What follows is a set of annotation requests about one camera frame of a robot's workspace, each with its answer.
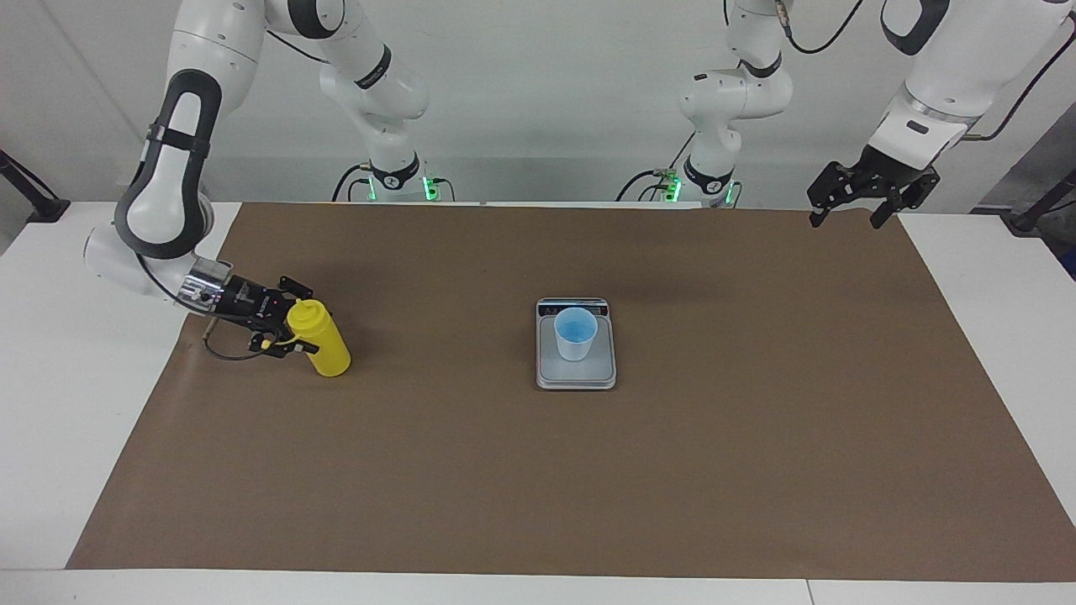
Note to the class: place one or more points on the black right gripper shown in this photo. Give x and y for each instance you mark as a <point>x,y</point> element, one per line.
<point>256,307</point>

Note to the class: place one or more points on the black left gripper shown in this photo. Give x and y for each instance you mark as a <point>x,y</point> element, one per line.
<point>889,166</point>

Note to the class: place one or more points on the yellow squeeze bottle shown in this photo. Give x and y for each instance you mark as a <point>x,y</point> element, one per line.
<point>328,349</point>

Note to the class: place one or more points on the black clamp stand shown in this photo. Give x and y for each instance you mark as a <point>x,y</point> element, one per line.
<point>1030,218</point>
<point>38,206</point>

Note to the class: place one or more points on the dark grey panel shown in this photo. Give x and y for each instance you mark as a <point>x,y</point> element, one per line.
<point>1034,160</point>

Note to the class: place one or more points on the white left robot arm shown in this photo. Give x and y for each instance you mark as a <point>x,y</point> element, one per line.
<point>967,59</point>

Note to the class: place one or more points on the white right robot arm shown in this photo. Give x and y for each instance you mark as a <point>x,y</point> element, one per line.
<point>168,193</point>

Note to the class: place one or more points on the light blue plastic cup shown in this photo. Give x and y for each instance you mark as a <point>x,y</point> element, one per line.
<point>576,340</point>

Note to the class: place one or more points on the silver digital kitchen scale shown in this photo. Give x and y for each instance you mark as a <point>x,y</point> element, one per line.
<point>576,374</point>

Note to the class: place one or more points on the brown table mat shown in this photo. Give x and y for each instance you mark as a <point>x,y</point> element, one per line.
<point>504,487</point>

